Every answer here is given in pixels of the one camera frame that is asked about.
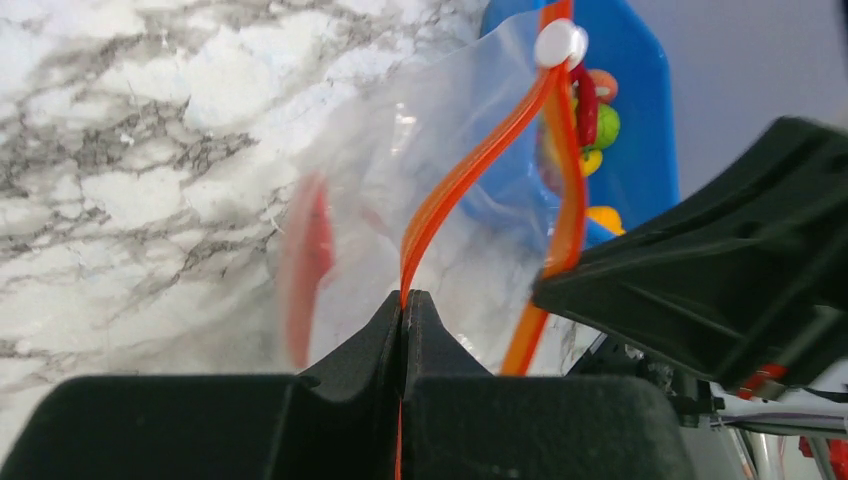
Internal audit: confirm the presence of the blue plastic bin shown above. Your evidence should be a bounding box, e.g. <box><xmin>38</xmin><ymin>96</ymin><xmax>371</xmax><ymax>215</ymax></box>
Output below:
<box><xmin>463</xmin><ymin>0</ymin><xmax>682</xmax><ymax>250</ymax></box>

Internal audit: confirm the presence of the red toy chili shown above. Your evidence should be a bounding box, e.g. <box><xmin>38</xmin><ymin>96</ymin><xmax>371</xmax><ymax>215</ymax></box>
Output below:
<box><xmin>573</xmin><ymin>63</ymin><xmax>599</xmax><ymax>148</ymax></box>

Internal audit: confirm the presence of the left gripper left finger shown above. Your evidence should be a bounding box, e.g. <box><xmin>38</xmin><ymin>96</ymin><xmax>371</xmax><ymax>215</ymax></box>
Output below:
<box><xmin>1</xmin><ymin>293</ymin><xmax>400</xmax><ymax>479</ymax></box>

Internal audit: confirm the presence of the orange toy bell pepper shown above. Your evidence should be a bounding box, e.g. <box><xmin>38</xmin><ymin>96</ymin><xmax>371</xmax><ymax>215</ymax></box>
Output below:
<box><xmin>586</xmin><ymin>206</ymin><xmax>626</xmax><ymax>236</ymax></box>

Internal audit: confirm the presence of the orange toy peach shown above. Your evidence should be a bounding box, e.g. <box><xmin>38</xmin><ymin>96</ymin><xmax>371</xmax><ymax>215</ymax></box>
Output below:
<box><xmin>588</xmin><ymin>69</ymin><xmax>619</xmax><ymax>104</ymax></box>

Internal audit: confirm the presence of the aluminium frame rail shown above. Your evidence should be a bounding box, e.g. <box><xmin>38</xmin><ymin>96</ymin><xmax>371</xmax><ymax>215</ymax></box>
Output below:
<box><xmin>715</xmin><ymin>364</ymin><xmax>848</xmax><ymax>480</ymax></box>

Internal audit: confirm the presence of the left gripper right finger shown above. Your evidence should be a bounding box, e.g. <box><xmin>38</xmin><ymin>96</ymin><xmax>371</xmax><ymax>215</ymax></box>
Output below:
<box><xmin>401</xmin><ymin>290</ymin><xmax>695</xmax><ymax>479</ymax></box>

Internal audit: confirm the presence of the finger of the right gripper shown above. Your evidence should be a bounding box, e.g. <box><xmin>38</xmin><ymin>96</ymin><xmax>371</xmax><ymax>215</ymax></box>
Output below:
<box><xmin>533</xmin><ymin>117</ymin><xmax>847</xmax><ymax>391</ymax></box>

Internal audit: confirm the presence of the clear orange zip bag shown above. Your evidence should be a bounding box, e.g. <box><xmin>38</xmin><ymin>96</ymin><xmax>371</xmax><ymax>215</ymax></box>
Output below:
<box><xmin>268</xmin><ymin>0</ymin><xmax>591</xmax><ymax>480</ymax></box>

